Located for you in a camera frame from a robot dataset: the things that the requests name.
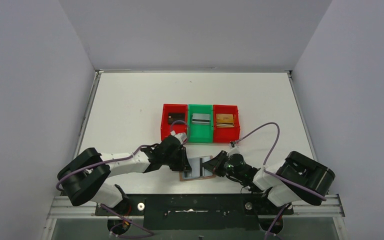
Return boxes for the red bin with gold cards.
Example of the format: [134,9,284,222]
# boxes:
[213,104,241,144]

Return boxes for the red bin with black card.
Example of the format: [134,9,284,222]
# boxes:
[160,103,189,143]

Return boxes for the green plastic bin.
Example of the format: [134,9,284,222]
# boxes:
[187,104,214,144]

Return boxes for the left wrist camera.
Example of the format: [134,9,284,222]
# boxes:
[170,131,188,144]

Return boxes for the gold card stack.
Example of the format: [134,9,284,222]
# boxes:
[215,113,235,128]

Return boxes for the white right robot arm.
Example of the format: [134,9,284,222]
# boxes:
[202,148,336,207]

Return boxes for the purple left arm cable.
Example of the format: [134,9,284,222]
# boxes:
[56,119,191,238]

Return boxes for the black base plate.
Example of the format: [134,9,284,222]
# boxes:
[95,193,294,234]

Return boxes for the silver card with stripe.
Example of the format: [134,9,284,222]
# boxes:
[183,157,213,179]

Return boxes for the silver card stack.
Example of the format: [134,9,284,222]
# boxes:
[191,113,211,125]

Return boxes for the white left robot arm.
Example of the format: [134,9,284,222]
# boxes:
[56,132,192,208]

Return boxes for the black card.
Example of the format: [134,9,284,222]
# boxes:
[167,112,186,125]

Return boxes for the tan leather card holder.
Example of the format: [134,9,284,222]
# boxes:
[179,154,217,182]

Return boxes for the aluminium frame rail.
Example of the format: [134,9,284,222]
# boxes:
[46,194,345,220]

